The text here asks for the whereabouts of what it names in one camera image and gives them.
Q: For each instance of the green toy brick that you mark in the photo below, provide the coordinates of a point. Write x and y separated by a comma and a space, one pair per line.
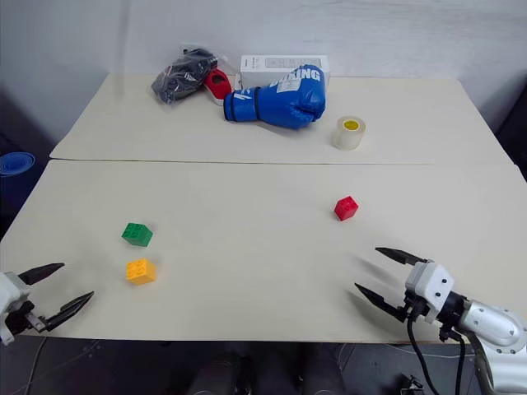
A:
137, 234

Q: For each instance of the black item in plastic bag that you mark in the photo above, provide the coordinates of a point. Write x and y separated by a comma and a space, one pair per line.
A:
181, 78

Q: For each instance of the yellow toy brick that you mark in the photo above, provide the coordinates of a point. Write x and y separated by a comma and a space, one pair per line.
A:
141, 272

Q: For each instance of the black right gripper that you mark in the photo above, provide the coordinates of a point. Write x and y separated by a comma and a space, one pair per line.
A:
416, 309

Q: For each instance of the red and white shoe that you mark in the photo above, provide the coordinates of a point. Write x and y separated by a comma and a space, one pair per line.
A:
217, 84

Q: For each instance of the small black device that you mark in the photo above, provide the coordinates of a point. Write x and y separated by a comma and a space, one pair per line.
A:
409, 385

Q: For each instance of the clear tape roll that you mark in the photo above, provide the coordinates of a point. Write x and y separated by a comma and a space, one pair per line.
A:
348, 136

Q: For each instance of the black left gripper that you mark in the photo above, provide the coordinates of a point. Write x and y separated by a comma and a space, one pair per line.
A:
20, 319

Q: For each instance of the blue boxing glove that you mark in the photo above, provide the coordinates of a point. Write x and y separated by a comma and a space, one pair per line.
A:
288, 103

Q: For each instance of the white cardboard box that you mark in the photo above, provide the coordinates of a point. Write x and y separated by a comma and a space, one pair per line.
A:
263, 70

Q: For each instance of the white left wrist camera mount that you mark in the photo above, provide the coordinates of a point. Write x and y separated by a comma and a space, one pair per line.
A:
10, 290

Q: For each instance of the blue round object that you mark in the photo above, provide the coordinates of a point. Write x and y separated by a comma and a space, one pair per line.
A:
14, 164

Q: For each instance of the dark rounded shape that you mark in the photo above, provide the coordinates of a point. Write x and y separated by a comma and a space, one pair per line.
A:
218, 372

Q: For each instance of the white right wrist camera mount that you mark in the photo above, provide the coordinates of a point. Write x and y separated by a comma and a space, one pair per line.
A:
430, 284

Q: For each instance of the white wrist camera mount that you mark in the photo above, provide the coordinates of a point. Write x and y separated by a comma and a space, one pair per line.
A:
430, 284
10, 290

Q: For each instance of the red toy brick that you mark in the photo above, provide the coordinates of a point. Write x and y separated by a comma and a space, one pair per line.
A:
345, 208

